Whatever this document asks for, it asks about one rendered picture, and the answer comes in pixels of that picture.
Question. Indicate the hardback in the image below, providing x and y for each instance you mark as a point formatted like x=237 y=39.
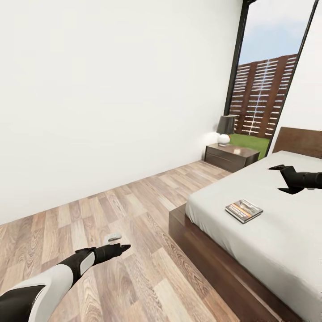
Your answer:
x=243 y=210

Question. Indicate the fixed window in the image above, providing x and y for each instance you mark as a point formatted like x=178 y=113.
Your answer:
x=270 y=39

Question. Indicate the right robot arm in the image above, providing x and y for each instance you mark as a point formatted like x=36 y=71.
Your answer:
x=298 y=181

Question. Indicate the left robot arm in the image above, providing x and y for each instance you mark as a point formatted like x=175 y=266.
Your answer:
x=36 y=299

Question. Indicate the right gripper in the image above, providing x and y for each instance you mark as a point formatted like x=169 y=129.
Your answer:
x=294 y=180

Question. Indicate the nightstand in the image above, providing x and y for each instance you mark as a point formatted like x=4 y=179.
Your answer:
x=231 y=158

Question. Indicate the bed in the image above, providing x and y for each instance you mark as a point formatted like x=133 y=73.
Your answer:
x=268 y=269

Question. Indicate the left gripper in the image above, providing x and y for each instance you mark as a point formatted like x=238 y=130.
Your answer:
x=112 y=251

